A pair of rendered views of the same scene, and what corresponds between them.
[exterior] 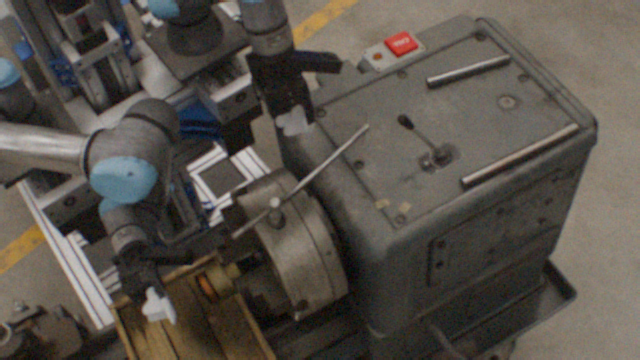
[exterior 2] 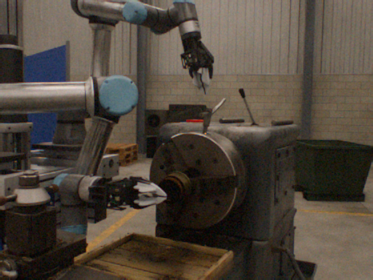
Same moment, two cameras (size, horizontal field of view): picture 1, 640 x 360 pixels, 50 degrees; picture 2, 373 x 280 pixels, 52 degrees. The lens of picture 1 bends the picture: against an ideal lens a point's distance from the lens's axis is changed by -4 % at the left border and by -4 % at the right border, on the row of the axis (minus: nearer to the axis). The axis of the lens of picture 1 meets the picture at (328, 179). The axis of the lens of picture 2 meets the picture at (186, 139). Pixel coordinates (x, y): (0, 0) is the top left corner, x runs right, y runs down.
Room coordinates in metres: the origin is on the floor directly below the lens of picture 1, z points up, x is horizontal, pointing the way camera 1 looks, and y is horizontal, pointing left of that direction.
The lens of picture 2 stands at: (-0.15, 0.97, 1.30)
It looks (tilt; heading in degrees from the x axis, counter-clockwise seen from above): 4 degrees down; 319
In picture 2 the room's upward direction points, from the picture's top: 1 degrees clockwise
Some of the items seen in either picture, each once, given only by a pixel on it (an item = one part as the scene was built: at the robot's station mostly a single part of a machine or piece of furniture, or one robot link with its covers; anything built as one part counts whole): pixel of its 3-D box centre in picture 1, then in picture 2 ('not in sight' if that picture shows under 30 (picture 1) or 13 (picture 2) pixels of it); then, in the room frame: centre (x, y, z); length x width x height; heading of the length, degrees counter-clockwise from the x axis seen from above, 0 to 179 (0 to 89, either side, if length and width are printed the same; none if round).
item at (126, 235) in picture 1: (130, 243); (93, 188); (0.85, 0.46, 1.08); 0.08 x 0.05 x 0.08; 112
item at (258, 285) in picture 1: (270, 293); (212, 183); (0.67, 0.15, 1.09); 0.12 x 0.11 x 0.05; 23
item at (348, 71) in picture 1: (339, 80); not in sight; (1.10, -0.06, 1.24); 0.09 x 0.08 x 0.03; 113
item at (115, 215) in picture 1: (120, 220); (73, 187); (0.92, 0.49, 1.07); 0.11 x 0.08 x 0.09; 22
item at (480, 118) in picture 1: (431, 165); (232, 169); (0.96, -0.25, 1.06); 0.59 x 0.48 x 0.39; 113
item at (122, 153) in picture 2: not in sight; (115, 154); (8.13, -3.83, 0.22); 1.25 x 0.86 x 0.44; 131
